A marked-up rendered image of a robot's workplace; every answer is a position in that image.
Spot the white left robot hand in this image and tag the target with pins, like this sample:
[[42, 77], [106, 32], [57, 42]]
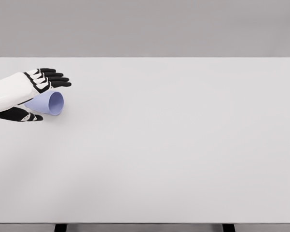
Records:
[[17, 89]]

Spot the lavender blue cup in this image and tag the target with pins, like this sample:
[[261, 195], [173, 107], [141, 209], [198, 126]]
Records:
[[44, 104]]

